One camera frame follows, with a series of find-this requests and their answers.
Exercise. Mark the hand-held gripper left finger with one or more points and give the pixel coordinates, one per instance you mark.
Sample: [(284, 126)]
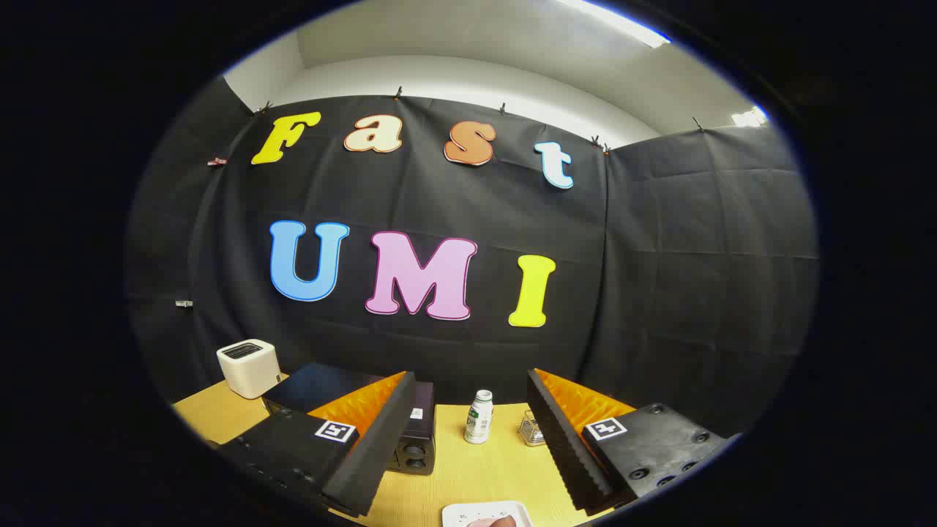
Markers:
[(381, 446)]

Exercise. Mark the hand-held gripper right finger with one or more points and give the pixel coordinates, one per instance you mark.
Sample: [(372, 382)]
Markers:
[(564, 446)]

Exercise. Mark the white plastic bottle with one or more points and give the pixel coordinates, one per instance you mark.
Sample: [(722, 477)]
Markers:
[(479, 421)]

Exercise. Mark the long ceiling light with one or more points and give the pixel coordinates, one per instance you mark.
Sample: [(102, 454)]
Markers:
[(618, 22)]

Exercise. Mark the white pop-up toaster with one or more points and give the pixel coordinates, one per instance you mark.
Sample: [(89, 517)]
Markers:
[(249, 369)]

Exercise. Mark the small ceiling light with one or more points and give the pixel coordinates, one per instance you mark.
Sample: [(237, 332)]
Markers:
[(749, 116)]

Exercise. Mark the white square dish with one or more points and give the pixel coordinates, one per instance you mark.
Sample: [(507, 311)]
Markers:
[(457, 514)]

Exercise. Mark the black toaster oven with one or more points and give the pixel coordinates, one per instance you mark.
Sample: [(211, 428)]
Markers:
[(315, 384)]

